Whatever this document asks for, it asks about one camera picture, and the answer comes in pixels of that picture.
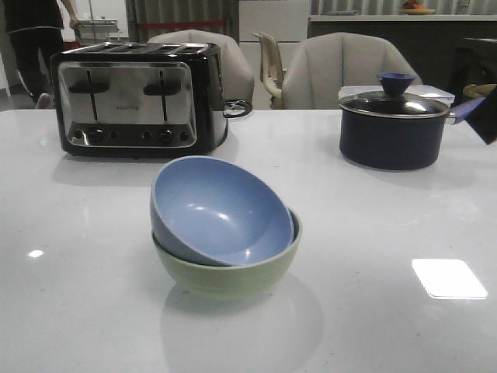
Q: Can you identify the clear plastic container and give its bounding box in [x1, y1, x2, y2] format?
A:
[338, 85, 455, 106]

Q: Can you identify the black chrome four-slot toaster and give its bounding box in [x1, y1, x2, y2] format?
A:
[50, 42, 228, 159]

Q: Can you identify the white refrigerator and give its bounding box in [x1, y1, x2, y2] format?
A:
[238, 1, 310, 74]

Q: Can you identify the blue bowl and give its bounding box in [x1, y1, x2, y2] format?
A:
[150, 155, 294, 267]

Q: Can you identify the metal trolley in background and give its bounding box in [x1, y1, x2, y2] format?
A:
[75, 18, 120, 44]

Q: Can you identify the beige armchair on right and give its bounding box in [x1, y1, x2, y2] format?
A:
[282, 32, 422, 110]

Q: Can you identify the beige armchair behind toaster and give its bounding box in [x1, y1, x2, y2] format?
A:
[148, 30, 255, 104]

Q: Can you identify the dark blue saucepan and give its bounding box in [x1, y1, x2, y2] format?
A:
[339, 96, 486, 172]

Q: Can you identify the beige wooden chair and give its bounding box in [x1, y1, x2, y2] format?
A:
[252, 32, 286, 110]

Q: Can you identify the green bowl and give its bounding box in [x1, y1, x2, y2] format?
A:
[152, 210, 303, 300]

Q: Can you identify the fruit plate on counter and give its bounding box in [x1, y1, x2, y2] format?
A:
[401, 0, 435, 16]

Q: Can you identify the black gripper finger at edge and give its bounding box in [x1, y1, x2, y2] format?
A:
[465, 91, 496, 145]

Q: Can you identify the person in background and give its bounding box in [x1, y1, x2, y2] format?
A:
[3, 0, 79, 110]

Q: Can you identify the glass lid with blue knob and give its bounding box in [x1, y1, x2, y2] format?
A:
[339, 71, 450, 119]

